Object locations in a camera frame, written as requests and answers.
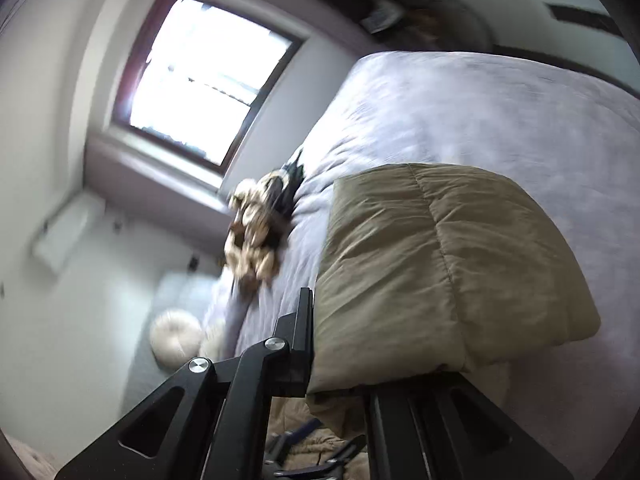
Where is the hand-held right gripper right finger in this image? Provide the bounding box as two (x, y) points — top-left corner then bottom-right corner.
(365, 371), (576, 480)

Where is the tan striped plush toy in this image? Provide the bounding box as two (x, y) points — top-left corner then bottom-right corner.
(222, 170), (293, 293)

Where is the khaki padded jacket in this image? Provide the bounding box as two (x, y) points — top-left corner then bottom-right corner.
(267, 162), (602, 480)

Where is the dark wall shelf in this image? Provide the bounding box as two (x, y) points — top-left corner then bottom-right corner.
(544, 2), (626, 37)

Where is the dark cloth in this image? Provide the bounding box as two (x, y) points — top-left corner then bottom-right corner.
(267, 150), (307, 223)

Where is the white round cushion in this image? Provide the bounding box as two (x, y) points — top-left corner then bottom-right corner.
(150, 307), (204, 367)

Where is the pink cloth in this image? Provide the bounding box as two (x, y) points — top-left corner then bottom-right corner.
(2, 435), (57, 480)

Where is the window with dark frame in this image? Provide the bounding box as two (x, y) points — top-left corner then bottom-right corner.
(110, 0), (307, 177)

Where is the dark round object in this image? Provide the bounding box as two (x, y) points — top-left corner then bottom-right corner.
(415, 0), (493, 54)

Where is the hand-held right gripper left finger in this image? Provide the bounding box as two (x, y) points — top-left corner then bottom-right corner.
(55, 287), (315, 480)

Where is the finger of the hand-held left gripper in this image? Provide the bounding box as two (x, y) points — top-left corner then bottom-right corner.
(267, 419), (322, 467)
(272, 435), (368, 480)

